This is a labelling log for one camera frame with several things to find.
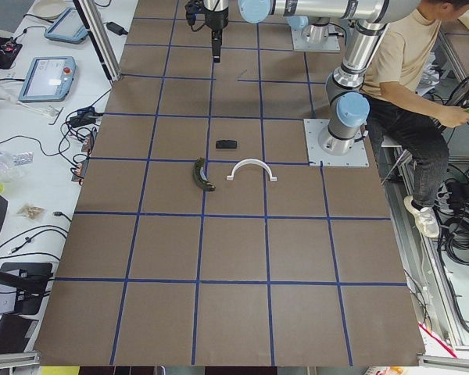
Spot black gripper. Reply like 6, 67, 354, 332
205, 8, 228, 63

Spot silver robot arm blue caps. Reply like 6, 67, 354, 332
238, 0, 419, 155

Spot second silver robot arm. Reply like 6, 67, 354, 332
286, 16, 330, 44

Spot black power adapter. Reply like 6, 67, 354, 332
106, 22, 128, 36

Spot black brake pad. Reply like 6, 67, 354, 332
216, 139, 238, 150

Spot green brake shoe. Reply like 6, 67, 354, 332
192, 158, 216, 192

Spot teach pendant far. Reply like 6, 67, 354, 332
44, 8, 88, 44

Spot teach pendant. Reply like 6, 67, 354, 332
44, 8, 88, 44
19, 56, 77, 103

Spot beige bowl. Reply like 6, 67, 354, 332
32, 0, 67, 20

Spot teach pendant near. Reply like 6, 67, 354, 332
19, 56, 77, 103

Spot person in beige shirt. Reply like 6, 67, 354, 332
361, 1, 469, 238

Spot brown paper mat blue grid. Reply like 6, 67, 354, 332
35, 1, 424, 366

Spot plastic water bottle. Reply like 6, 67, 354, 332
0, 150, 23, 182

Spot small bag of parts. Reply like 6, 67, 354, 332
16, 204, 45, 220

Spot black monitor stand base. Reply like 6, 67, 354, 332
0, 262, 53, 315

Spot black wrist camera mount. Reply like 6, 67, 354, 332
184, 0, 203, 23

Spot aluminium frame post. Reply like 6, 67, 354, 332
73, 0, 121, 82

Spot white curved plastic bracket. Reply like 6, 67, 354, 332
226, 158, 277, 182

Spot bundle of black cables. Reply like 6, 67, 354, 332
437, 163, 469, 266

